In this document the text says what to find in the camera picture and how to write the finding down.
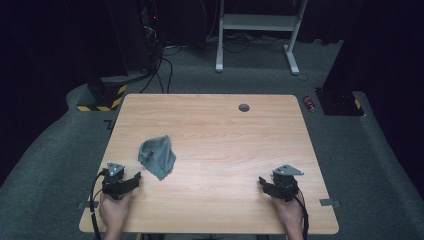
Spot small red object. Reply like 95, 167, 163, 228
302, 95, 317, 113

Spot black yellow striped stand base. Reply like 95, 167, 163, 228
76, 75, 129, 113

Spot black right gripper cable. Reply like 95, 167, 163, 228
295, 188, 310, 240

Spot person's right hand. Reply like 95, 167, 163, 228
271, 194, 305, 231

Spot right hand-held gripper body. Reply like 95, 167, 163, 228
272, 163, 305, 203

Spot black floor cables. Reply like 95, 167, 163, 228
139, 46, 183, 95

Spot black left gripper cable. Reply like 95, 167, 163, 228
88, 169, 108, 240

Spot grey-blue diamond weave cloth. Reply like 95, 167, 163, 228
137, 134, 177, 181

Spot white metal stand frame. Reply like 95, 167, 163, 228
214, 0, 310, 76

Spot black stand base plate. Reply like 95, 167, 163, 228
314, 87, 366, 117

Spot person's left hand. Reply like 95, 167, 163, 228
98, 191, 133, 233

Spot grey tape strip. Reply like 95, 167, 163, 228
318, 198, 341, 208

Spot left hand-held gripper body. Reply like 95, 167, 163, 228
101, 161, 127, 201

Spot black equipment tower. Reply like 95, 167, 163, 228
139, 0, 165, 73

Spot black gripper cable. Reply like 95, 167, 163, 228
88, 169, 108, 240
295, 188, 310, 240

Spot cable bundle under stand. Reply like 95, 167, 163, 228
205, 30, 288, 54

